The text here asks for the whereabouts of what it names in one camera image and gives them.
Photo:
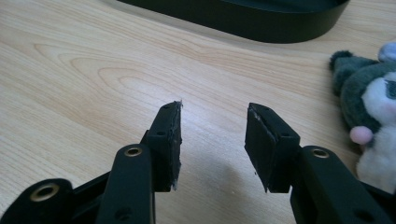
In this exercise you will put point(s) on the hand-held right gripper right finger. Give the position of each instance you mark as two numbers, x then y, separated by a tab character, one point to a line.
271	149

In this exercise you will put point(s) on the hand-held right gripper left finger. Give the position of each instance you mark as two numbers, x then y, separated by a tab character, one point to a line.
163	146

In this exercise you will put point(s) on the grey white plush toy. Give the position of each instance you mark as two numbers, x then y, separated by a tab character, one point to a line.
369	112

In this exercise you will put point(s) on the black oval tray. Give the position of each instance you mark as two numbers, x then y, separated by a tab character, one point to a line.
249	18

